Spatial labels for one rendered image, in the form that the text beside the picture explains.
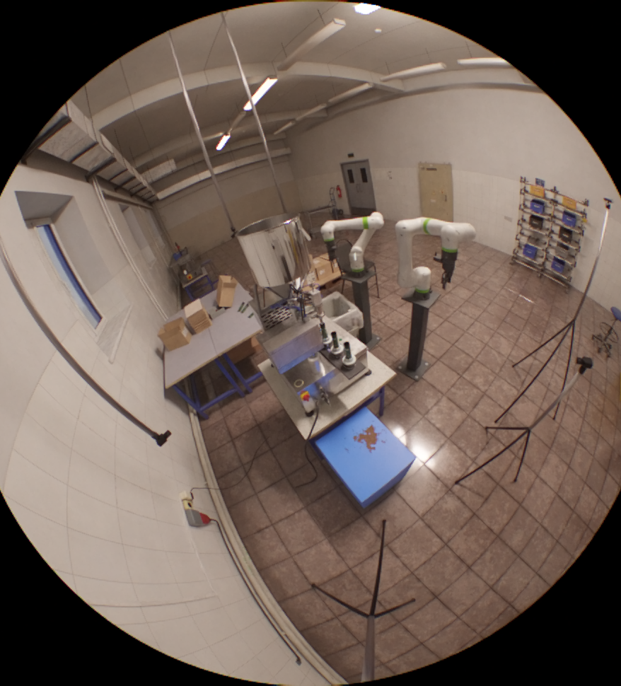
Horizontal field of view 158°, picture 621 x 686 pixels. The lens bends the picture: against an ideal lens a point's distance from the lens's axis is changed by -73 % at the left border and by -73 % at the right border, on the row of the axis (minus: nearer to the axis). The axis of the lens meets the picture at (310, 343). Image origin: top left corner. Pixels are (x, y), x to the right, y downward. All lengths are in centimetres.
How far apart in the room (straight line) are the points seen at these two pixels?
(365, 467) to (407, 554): 93
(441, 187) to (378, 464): 590
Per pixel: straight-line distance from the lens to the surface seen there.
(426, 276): 180
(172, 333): 265
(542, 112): 606
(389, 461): 143
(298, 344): 104
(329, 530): 200
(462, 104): 647
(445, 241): 126
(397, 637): 227
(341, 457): 144
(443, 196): 625
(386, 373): 154
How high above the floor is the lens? 197
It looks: 42 degrees down
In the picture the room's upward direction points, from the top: 18 degrees counter-clockwise
